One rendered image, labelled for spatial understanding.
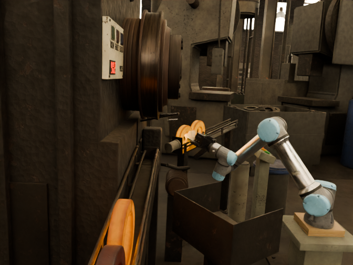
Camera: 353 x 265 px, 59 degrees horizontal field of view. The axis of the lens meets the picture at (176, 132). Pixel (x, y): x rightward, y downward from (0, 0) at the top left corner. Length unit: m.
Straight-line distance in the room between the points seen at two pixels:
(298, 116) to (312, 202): 2.23
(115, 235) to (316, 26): 4.45
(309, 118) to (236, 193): 1.93
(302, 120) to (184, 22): 1.87
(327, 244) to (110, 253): 1.35
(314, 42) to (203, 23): 1.64
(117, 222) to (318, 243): 1.24
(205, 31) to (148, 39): 2.89
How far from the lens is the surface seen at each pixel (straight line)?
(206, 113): 4.06
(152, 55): 1.20
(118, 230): 0.71
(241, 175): 2.15
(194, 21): 4.13
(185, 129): 1.90
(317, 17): 4.90
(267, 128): 1.63
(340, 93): 5.12
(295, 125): 3.79
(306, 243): 1.75
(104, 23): 0.98
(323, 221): 1.84
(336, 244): 1.81
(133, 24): 1.32
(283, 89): 5.21
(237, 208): 2.23
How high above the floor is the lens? 1.08
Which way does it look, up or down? 10 degrees down
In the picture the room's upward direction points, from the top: 3 degrees clockwise
